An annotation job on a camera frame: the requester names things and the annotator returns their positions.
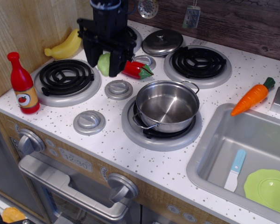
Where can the back right black burner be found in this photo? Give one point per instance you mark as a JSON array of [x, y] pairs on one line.
[[206, 67]]

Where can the hanging slotted metal spoon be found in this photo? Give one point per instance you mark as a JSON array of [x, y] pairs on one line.
[[148, 9]]

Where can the blue handled toy knife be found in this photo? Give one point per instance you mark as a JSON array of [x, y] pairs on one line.
[[232, 178]]

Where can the stainless steel pan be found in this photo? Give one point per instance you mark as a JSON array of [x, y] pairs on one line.
[[167, 106]]

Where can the front right black burner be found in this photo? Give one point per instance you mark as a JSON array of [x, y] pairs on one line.
[[153, 140]]

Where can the grey stove knob front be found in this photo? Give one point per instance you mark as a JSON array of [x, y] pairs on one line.
[[89, 123]]

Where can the silver toy sink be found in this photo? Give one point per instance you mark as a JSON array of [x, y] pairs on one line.
[[257, 134]]

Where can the grey stove knob middle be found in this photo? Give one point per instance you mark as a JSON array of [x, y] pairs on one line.
[[118, 90]]

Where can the grey stove knob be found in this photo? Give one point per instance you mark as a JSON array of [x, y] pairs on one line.
[[146, 59], [89, 123], [118, 90]]

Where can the back left black burner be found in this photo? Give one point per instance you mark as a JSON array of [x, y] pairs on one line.
[[136, 37]]

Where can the silver oven door handle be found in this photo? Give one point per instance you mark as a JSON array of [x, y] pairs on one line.
[[59, 183]]

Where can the silver oven knob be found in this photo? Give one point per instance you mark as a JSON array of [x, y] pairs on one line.
[[29, 142], [121, 187]]

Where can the red toy chili pepper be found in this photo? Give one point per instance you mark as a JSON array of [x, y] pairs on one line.
[[137, 70]]

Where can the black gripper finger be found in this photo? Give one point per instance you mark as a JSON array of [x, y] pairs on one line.
[[117, 63], [92, 51]]

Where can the yellow toy banana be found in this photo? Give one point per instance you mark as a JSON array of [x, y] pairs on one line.
[[65, 49]]

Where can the black burner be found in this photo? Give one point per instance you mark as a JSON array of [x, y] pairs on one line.
[[136, 37], [206, 67], [66, 82], [153, 140]]

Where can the front left black burner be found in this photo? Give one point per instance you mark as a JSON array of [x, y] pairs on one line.
[[66, 82]]

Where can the left silver oven knob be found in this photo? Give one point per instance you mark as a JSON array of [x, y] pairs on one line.
[[29, 142]]

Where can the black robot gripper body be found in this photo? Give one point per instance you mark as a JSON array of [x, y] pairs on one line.
[[108, 27]]

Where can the green toy plate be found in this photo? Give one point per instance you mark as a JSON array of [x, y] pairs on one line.
[[263, 187]]

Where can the oven clock display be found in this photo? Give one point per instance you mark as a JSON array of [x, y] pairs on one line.
[[75, 159]]

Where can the orange toy carrot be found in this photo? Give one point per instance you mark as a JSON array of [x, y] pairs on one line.
[[254, 96]]

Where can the red toy ketchup bottle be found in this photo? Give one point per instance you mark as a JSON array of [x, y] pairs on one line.
[[23, 86]]

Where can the right silver oven knob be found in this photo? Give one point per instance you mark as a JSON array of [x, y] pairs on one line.
[[121, 187]]

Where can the grey stove knob back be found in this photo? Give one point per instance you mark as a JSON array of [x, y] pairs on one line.
[[146, 59]]

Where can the steel pot lid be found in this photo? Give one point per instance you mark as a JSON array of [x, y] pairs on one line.
[[162, 42]]

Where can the green toy broccoli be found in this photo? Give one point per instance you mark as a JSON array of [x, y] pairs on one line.
[[104, 64]]

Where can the yellow object on floor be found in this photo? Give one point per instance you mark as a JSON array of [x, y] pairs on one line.
[[12, 214]]

